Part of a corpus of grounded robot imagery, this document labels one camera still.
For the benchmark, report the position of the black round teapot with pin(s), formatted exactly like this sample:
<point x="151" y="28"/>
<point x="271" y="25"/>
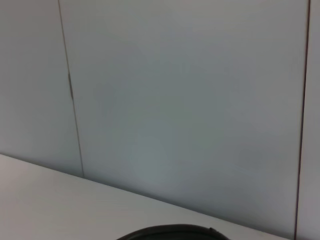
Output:
<point x="175" y="228"/>

